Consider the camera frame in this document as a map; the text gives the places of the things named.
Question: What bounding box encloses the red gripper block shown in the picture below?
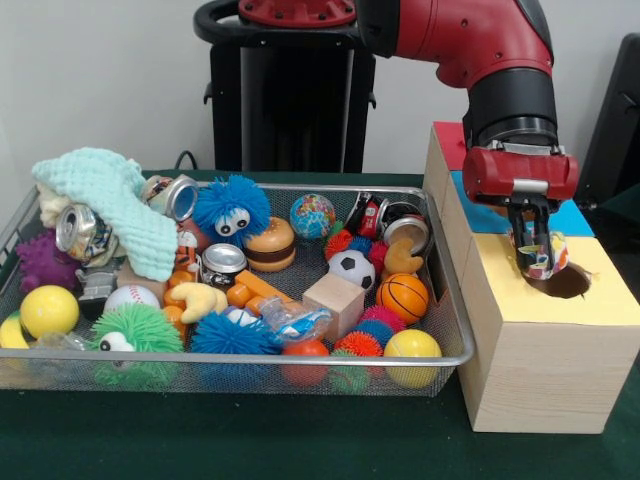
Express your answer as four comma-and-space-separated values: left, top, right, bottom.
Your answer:
462, 145, 580, 280

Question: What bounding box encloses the multicolour patterned cloth toy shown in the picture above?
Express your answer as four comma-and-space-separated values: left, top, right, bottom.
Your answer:
514, 228, 571, 282

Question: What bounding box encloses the mint green cloth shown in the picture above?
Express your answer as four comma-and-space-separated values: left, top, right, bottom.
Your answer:
32, 148, 181, 283

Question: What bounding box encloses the cream knitted cloth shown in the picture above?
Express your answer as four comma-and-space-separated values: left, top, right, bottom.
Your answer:
38, 185, 73, 231

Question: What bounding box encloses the wooden box with three holes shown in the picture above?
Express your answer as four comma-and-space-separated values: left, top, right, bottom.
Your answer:
423, 122, 640, 435

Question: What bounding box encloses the shallow clear mesh bin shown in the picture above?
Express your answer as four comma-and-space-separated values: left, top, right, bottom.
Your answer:
0, 178, 477, 399

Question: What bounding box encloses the small basketball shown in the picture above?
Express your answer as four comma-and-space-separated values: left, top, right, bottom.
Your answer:
378, 272, 431, 324

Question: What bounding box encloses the yellow ball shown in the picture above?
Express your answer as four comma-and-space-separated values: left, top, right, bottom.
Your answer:
384, 329, 443, 389
20, 285, 80, 339

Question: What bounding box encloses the small soccer ball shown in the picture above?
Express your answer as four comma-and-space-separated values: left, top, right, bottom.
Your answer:
328, 249, 378, 292

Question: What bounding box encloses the plain wooden block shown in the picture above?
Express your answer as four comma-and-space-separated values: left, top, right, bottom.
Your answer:
302, 273, 366, 343

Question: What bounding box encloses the globe print ball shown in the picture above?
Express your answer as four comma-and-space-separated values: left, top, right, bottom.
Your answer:
290, 193, 338, 240

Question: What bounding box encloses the orange ball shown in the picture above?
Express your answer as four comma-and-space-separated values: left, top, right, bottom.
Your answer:
283, 338, 331, 386

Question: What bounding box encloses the toy hamburger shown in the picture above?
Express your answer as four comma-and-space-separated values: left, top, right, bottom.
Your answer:
245, 217, 298, 274

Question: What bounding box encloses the blue spiky rubber ball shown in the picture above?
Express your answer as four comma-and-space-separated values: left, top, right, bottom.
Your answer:
193, 175, 273, 249

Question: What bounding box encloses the dark green table cloth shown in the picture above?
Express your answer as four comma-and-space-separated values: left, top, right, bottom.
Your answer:
0, 168, 640, 480

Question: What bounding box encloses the green fuzzy toy with eyes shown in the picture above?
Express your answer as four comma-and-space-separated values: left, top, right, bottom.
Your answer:
88, 303, 184, 391

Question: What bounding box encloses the small baseball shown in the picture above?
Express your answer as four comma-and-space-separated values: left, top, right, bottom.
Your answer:
104, 285, 161, 313

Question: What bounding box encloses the purple spiky toy with eyes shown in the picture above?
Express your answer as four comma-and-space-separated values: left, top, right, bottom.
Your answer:
15, 232, 81, 293

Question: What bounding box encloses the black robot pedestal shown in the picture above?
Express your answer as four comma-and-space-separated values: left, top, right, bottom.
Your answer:
194, 0, 401, 173

